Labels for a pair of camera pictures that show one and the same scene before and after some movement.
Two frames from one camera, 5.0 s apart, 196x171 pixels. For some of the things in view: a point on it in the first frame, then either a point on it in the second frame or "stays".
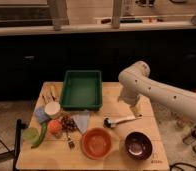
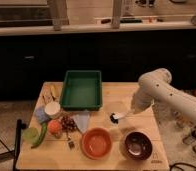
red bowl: (97, 143) stays
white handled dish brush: (110, 123) to (114, 117)
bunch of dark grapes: (68, 123) stays
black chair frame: (15, 151) stays
